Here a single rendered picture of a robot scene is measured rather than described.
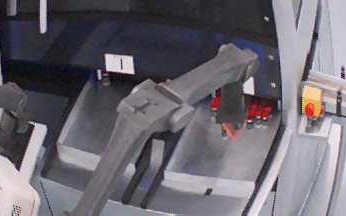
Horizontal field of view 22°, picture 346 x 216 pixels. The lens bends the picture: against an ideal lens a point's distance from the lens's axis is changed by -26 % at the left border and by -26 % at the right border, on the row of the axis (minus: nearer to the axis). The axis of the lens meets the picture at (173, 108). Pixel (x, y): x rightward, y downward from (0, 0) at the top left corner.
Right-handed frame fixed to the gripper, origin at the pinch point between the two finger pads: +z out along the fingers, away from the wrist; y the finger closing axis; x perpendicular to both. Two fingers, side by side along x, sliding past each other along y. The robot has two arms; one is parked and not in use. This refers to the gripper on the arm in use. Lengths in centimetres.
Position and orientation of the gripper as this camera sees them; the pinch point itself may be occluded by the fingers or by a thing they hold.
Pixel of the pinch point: (233, 135)
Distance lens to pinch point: 273.8
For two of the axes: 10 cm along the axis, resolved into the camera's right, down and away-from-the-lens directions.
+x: -9.4, -1.7, 2.8
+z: 0.6, 7.5, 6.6
